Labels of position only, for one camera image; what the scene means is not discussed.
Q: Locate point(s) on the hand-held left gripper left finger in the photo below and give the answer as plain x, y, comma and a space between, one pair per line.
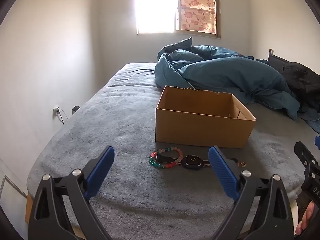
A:
100, 172

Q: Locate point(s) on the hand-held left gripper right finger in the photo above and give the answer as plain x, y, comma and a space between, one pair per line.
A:
222, 172

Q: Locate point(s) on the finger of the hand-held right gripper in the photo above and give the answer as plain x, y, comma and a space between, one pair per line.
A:
303, 155
318, 142

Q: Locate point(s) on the gold knot earring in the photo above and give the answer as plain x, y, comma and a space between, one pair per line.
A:
244, 164

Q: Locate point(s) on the black smartwatch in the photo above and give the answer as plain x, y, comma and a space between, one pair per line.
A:
192, 161

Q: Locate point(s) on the brown cardboard box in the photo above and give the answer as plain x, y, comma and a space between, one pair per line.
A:
200, 130

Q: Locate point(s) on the person's right hand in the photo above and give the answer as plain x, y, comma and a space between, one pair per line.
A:
305, 217

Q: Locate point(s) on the light blue cloth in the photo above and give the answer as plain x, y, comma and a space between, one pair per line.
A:
312, 120

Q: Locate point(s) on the person's white trousers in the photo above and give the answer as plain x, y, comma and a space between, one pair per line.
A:
295, 215

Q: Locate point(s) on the bed with grey blanket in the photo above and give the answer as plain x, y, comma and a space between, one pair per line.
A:
112, 120

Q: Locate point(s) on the small dark object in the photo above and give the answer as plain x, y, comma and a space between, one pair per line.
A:
75, 110

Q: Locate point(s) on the black jacket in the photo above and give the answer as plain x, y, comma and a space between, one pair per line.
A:
300, 77

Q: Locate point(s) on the cardboard sheet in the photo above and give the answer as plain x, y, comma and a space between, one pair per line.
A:
28, 210

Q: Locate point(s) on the teal blue duvet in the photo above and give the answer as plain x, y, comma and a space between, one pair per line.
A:
225, 72

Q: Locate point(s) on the floral window curtain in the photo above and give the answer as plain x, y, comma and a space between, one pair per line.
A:
197, 11

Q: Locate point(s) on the window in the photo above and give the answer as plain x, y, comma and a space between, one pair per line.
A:
155, 7

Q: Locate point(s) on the white wall socket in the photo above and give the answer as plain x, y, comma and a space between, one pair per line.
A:
56, 110

